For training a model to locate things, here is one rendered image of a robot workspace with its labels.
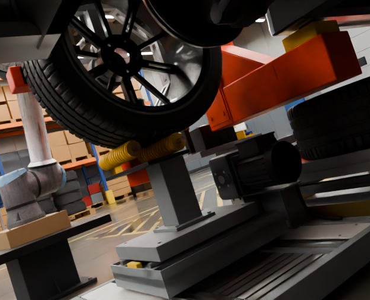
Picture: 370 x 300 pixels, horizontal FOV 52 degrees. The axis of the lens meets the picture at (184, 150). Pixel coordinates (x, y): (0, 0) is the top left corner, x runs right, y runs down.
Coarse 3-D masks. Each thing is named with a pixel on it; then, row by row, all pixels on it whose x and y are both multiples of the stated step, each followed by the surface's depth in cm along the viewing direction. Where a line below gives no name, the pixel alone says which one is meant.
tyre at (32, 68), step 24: (216, 48) 135; (24, 72) 117; (48, 72) 102; (72, 72) 104; (216, 72) 133; (48, 96) 111; (72, 96) 103; (96, 96) 106; (192, 96) 125; (72, 120) 114; (96, 120) 107; (120, 120) 109; (144, 120) 113; (168, 120) 118; (192, 120) 123; (96, 144) 125; (120, 144) 124; (144, 144) 128
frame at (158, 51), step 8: (80, 8) 138; (88, 8) 140; (104, 8) 144; (112, 8) 146; (120, 8) 147; (80, 16) 144; (112, 16) 152; (120, 16) 152; (128, 24) 153; (136, 24) 151; (144, 24) 152; (136, 32) 155; (144, 32) 153; (152, 32) 153; (144, 40) 158; (152, 48) 158; (160, 48) 154; (160, 56) 154; (168, 80) 154; (168, 88) 152; (160, 104) 148
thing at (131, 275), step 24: (264, 216) 129; (216, 240) 117; (240, 240) 115; (264, 240) 120; (120, 264) 124; (144, 264) 123; (168, 264) 106; (192, 264) 104; (216, 264) 109; (144, 288) 110; (168, 288) 99
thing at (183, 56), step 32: (96, 0) 135; (128, 0) 140; (64, 32) 106; (128, 32) 140; (160, 32) 148; (128, 64) 133; (160, 64) 144; (192, 64) 137; (128, 96) 134; (160, 96) 141
